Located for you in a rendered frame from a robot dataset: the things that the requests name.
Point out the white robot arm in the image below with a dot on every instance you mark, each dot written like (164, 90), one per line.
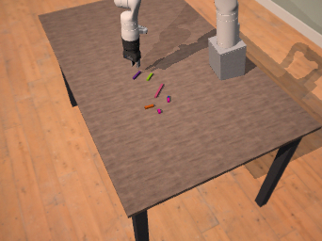
(227, 19)

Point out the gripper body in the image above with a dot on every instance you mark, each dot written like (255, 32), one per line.
(130, 42)

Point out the purple rod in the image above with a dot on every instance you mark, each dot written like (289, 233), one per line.
(137, 74)

